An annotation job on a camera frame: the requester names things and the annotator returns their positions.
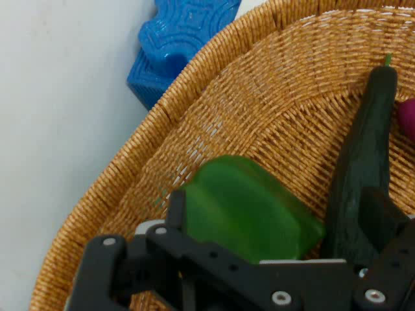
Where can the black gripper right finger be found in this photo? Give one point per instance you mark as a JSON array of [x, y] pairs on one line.
[[392, 275]]

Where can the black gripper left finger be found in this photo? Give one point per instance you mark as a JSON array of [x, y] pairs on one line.
[[194, 265]]

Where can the green toy bell pepper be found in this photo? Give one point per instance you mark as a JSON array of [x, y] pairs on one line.
[[246, 210]]

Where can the dark green toy cucumber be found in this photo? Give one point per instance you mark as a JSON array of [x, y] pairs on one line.
[[366, 155]]

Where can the magenta toy vegetable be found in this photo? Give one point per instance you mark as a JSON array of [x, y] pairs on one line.
[[408, 118]]

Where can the woven wicker basket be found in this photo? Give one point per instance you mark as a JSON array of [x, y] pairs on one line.
[[259, 97]]

